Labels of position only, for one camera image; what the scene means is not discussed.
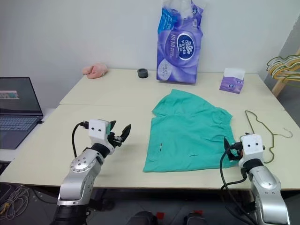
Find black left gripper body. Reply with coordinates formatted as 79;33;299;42
107;132;125;148

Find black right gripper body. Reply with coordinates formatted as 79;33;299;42
228;141;243;162

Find olive green wire hanger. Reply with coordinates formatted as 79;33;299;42
245;110;294;164

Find green shorts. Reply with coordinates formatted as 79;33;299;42
142;89;236;173

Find pink cloth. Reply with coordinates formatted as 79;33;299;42
82;62;109;80

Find black round cap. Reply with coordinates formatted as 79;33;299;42
137;68;149;80

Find small purple tissue pack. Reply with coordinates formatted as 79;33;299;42
218;67;245;95

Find dark rounded shape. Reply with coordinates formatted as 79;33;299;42
127;210;158;225
183;210;204;225

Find wooden rack leg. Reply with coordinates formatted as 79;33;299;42
271;78;291;98

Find stack of hangers on rack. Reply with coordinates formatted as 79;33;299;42
269;57;300;89

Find grey laptop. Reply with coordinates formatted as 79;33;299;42
0;76;45;150

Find large purple tissue pack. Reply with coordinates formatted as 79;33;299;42
156;0;204;85

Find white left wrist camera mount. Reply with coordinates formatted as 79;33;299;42
88;119;116;150

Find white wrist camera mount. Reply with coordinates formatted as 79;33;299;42
240;134;265;163
88;119;116;150

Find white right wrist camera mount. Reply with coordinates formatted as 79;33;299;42
240;134;265;163

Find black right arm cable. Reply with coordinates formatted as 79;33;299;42
219;146;253;222

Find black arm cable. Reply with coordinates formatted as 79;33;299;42
71;121;90;158
219;146;253;222

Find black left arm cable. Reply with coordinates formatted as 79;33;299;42
71;121;90;158

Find white floor cable bundle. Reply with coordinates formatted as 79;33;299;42
0;183;31;221

